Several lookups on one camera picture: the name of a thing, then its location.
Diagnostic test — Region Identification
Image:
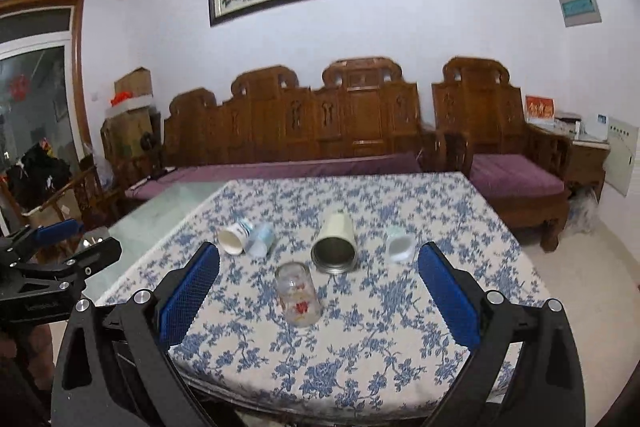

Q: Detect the blue floral tablecloth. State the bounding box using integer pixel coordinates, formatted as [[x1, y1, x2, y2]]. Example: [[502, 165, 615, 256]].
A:
[[95, 172, 556, 413]]

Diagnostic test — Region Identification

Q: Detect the clear glass cup red print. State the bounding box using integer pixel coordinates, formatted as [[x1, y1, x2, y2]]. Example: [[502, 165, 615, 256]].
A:
[[274, 262, 322, 327]]

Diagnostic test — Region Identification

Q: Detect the purple sofa cushion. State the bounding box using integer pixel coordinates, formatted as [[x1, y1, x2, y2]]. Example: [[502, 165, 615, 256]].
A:
[[125, 152, 424, 202]]

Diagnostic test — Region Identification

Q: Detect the wooden framed glass door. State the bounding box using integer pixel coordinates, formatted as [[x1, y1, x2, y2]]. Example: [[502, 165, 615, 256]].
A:
[[0, 0, 94, 220]]

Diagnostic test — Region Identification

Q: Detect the white box with orange items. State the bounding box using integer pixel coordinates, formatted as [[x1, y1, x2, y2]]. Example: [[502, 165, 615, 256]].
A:
[[106, 91, 154, 118]]

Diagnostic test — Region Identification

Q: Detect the white leaning panel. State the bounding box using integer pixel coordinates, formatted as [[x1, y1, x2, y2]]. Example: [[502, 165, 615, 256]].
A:
[[602, 117, 640, 198]]

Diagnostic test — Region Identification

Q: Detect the wooden chair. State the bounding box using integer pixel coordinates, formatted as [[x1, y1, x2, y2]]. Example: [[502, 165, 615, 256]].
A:
[[27, 154, 126, 235]]

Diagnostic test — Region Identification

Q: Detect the red window decoration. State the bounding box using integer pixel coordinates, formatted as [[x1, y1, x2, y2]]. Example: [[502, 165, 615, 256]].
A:
[[9, 76, 32, 102]]

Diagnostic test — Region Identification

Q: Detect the purple armchair cushion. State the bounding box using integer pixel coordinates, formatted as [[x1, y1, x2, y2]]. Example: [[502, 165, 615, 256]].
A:
[[470, 153, 569, 200]]

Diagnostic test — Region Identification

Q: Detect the wooden side table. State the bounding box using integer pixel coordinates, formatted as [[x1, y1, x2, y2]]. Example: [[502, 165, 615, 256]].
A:
[[537, 122, 612, 204]]

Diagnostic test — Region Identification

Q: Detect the small translucent cup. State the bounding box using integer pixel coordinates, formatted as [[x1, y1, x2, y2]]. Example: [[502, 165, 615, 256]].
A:
[[386, 232, 416, 264]]

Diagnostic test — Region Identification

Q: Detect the white paper cup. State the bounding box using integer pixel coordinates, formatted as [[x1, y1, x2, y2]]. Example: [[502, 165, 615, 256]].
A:
[[217, 217, 255, 256]]

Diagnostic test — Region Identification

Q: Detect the large brown cardboard box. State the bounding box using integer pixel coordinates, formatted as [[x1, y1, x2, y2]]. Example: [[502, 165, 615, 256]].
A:
[[101, 109, 163, 180]]

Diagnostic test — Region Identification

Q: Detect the carved wooden armchair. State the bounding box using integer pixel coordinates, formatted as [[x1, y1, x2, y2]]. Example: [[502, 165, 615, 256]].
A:
[[431, 56, 574, 253]]

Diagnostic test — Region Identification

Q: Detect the cream metal tumbler cup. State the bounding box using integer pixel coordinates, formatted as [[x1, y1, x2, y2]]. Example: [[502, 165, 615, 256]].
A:
[[310, 208, 358, 276]]

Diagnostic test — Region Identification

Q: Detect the grey stack of items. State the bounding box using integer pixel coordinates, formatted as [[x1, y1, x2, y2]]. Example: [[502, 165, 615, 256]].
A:
[[555, 111, 584, 138]]

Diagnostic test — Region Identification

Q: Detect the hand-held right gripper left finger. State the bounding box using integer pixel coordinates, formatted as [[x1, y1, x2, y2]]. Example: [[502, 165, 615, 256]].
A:
[[50, 241, 222, 427]]

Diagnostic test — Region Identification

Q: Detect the pile of dark clothes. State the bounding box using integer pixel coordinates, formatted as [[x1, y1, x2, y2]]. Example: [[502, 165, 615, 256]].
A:
[[6, 142, 74, 210]]

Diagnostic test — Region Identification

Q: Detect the clear plastic cup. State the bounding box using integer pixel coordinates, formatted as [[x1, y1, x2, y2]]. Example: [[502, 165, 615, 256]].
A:
[[246, 222, 275, 258]]

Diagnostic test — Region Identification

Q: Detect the grey wall electrical panel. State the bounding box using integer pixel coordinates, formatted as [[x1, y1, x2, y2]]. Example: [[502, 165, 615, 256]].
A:
[[557, 0, 604, 28]]

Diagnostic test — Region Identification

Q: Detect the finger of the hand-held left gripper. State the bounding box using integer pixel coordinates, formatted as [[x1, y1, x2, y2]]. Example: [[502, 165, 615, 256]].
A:
[[24, 230, 123, 292], [0, 219, 86, 266]]

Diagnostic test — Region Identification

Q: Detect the red framed picture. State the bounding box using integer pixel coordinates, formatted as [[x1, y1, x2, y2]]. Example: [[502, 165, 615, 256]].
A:
[[525, 95, 556, 124]]

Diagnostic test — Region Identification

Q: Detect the white plastic bag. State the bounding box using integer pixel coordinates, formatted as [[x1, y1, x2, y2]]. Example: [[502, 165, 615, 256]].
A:
[[570, 189, 600, 234]]

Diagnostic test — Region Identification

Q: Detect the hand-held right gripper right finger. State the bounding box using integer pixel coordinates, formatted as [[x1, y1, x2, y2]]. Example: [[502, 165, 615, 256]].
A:
[[416, 242, 587, 427]]

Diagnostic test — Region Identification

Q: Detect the carved wooden sofa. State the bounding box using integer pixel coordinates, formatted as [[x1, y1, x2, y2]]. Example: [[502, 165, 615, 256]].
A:
[[162, 56, 442, 188]]

